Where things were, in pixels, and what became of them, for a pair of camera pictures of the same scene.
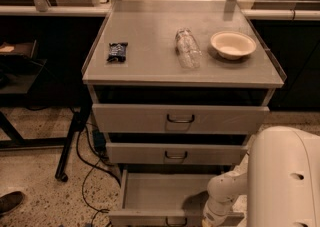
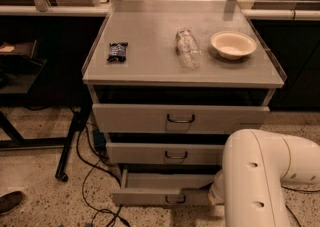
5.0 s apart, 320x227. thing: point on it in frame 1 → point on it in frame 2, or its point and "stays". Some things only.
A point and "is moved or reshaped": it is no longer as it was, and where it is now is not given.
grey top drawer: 180,119 stays
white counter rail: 15,10 stays
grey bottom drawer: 164,198 is moved or reshaped
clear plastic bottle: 188,48 stays
